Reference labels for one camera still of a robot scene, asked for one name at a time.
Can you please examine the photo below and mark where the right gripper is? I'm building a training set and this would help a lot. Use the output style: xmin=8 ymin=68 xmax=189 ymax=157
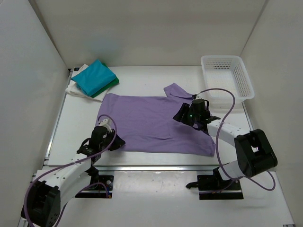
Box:
xmin=173 ymin=104 xmax=199 ymax=127

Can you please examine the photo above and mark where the purple t shirt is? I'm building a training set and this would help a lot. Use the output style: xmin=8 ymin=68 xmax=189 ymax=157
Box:
xmin=98 ymin=83 xmax=215 ymax=157

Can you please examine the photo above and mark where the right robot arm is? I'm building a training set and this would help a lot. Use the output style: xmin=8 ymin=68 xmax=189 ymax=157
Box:
xmin=173 ymin=99 xmax=278 ymax=190

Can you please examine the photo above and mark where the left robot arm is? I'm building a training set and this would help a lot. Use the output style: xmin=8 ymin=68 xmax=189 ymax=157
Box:
xmin=21 ymin=126 xmax=125 ymax=227

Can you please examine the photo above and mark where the green folded t shirt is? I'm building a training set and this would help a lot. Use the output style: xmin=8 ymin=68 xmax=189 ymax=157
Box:
xmin=89 ymin=60 xmax=119 ymax=97

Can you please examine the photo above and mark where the white plastic basket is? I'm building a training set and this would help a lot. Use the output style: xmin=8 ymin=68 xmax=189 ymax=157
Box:
xmin=201 ymin=55 xmax=255 ymax=109

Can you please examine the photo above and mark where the teal folded t shirt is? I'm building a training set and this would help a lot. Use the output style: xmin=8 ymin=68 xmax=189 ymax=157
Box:
xmin=72 ymin=60 xmax=119 ymax=98

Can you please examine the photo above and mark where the white folded t shirt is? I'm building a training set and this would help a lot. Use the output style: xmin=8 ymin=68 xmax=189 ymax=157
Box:
xmin=65 ymin=64 xmax=109 ymax=102

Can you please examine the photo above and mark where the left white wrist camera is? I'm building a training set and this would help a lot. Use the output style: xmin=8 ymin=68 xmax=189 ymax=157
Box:
xmin=98 ymin=118 xmax=112 ymax=132

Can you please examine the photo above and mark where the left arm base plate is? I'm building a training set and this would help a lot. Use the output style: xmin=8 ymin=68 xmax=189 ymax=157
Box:
xmin=75 ymin=168 xmax=114 ymax=199

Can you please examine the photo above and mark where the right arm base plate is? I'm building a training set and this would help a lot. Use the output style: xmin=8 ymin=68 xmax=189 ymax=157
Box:
xmin=186 ymin=167 xmax=244 ymax=200

